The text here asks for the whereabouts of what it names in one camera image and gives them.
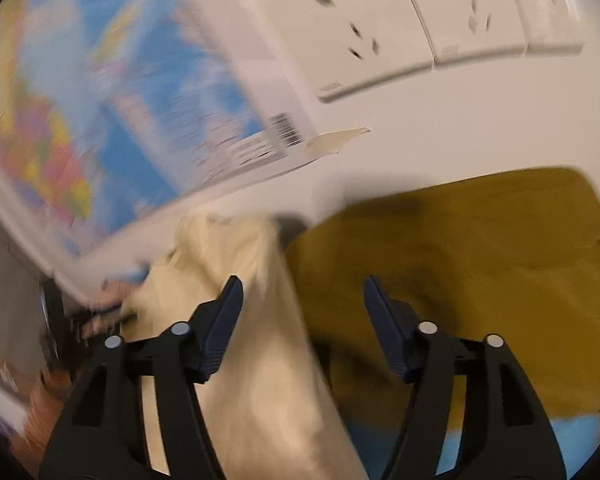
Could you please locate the cream beige jacket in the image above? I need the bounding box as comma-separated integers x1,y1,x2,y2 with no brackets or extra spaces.
122,216,366,479

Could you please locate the blue floral bed sheet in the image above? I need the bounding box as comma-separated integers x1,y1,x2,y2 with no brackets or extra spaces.
346,414,600,479

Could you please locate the olive mustard garment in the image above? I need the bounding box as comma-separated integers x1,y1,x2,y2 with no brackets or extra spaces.
285,168,600,428

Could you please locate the colourful wall map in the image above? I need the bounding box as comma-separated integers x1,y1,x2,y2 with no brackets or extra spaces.
0,0,308,257

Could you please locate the white wall switch plate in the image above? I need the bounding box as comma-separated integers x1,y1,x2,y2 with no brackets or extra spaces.
515,0,585,54

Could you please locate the white wall socket middle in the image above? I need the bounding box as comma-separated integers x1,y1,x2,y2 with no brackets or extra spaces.
412,0,527,64

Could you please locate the white wall socket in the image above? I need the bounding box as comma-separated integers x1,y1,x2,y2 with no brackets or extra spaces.
263,0,434,102
412,0,527,64

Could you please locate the white wall socket left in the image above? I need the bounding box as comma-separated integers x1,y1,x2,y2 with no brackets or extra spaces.
263,0,434,102

